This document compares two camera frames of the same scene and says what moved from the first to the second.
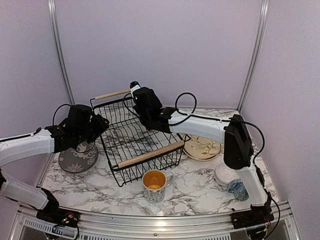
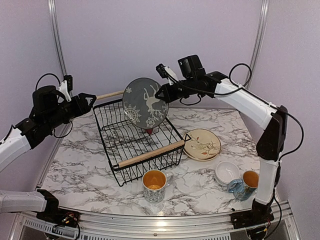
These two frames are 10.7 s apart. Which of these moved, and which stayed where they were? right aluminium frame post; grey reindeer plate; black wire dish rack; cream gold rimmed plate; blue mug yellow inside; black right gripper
Moved: black right gripper; grey reindeer plate
Stayed: cream gold rimmed plate; right aluminium frame post; black wire dish rack; blue mug yellow inside
